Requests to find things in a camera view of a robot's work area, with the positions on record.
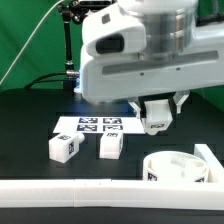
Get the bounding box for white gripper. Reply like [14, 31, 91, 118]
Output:
[80, 9, 224, 119]

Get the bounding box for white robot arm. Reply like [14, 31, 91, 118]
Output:
[80, 0, 224, 115]

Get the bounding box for white paper marker sheet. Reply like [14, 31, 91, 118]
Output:
[53, 116, 144, 134]

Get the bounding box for white L-shaped fence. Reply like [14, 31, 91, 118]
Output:
[0, 144, 224, 210]

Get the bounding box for black cables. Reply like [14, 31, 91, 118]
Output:
[23, 72, 80, 90]

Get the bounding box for grey cable right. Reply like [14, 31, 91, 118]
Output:
[196, 12, 224, 28]

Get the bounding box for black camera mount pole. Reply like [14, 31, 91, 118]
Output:
[58, 0, 88, 91]

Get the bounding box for white cable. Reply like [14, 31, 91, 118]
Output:
[0, 0, 64, 87]

